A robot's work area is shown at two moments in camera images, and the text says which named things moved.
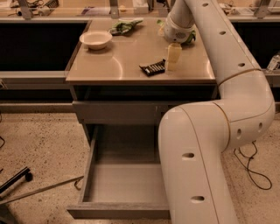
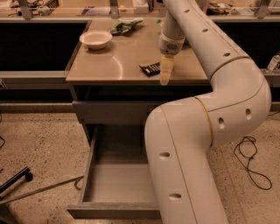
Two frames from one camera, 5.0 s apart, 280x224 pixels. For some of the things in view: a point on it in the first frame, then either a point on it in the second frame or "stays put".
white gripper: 177,32 -> 171,46
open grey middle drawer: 124,177 stays put
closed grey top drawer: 124,112 stays put
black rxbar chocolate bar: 155,68 stays put
